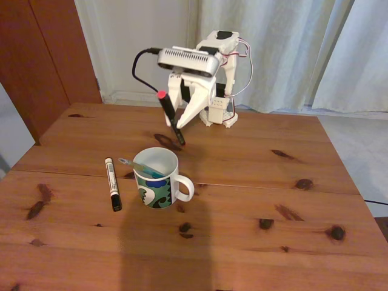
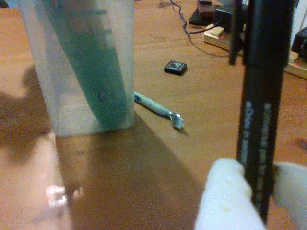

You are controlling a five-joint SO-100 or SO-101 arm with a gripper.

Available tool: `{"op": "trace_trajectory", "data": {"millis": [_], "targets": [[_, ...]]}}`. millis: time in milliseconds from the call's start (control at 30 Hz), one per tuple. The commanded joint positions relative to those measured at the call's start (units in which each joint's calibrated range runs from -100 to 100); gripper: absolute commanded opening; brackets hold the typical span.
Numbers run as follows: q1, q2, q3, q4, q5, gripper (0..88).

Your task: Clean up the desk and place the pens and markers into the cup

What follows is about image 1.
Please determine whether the white mug, green blue pattern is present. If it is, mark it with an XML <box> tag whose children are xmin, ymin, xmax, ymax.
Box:
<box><xmin>133</xmin><ymin>147</ymin><xmax>195</xmax><ymax>210</ymax></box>

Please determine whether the wide white curtain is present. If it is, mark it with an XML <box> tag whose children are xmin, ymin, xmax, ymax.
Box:
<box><xmin>181</xmin><ymin>0</ymin><xmax>357</xmax><ymax>113</ymax></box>

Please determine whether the teal mechanical pencil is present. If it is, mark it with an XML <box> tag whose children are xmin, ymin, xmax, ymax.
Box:
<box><xmin>118</xmin><ymin>156</ymin><xmax>166</xmax><ymax>179</ymax></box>

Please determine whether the black pen with red ends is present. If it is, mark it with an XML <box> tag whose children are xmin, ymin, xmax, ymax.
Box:
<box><xmin>156</xmin><ymin>90</ymin><xmax>186</xmax><ymax>146</ymax></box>

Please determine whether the black camera cable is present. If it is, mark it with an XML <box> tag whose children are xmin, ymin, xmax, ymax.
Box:
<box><xmin>132</xmin><ymin>47</ymin><xmax>166</xmax><ymax>93</ymax></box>

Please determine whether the silver camera box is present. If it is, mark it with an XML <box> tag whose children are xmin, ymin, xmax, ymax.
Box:
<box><xmin>156</xmin><ymin>45</ymin><xmax>221</xmax><ymax>78</ymax></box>

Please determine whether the narrow white curtain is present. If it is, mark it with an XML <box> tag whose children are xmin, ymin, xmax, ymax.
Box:
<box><xmin>312</xmin><ymin>0</ymin><xmax>388</xmax><ymax>115</ymax></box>

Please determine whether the brown wooden cabinet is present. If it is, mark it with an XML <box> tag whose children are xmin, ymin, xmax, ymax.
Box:
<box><xmin>0</xmin><ymin>0</ymin><xmax>102</xmax><ymax>146</ymax></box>

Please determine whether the white marker with black cap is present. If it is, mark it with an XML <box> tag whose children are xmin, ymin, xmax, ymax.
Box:
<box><xmin>104</xmin><ymin>156</ymin><xmax>123</xmax><ymax>213</ymax></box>

